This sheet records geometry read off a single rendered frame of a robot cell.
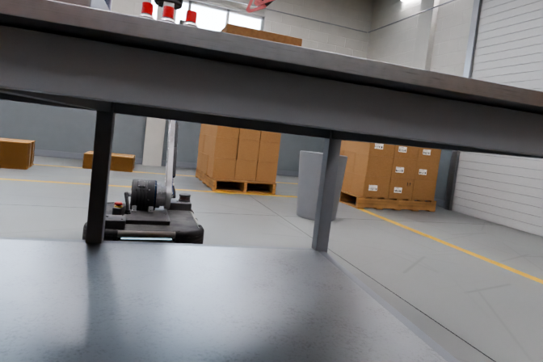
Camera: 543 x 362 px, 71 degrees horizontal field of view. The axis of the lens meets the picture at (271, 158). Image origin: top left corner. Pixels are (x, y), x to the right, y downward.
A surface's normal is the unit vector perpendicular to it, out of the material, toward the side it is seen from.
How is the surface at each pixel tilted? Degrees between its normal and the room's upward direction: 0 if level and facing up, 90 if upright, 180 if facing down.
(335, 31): 90
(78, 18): 90
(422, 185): 90
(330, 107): 90
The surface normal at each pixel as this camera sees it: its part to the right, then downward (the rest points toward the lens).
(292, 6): 0.33, 0.10
